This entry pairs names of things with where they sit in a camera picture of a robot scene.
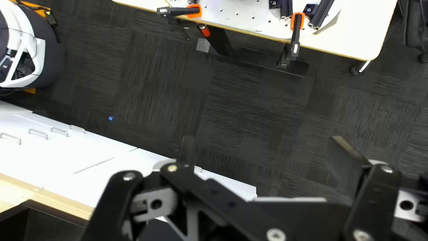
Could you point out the white black robot base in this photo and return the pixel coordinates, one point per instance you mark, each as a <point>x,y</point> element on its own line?
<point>31,54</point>

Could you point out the white workbench table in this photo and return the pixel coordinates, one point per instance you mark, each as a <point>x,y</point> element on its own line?
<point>353,28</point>

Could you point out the orange black bar clamp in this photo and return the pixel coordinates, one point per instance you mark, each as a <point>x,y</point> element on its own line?
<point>178,16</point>

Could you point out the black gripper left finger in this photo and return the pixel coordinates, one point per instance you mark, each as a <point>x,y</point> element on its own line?
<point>194,207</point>

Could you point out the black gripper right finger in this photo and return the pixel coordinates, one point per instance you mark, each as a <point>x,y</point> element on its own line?
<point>380,194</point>

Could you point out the orange black clamp right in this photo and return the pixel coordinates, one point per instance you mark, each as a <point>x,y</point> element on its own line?
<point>292,49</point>

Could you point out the white cabinet top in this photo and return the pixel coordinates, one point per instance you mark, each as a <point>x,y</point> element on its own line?
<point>63,165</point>

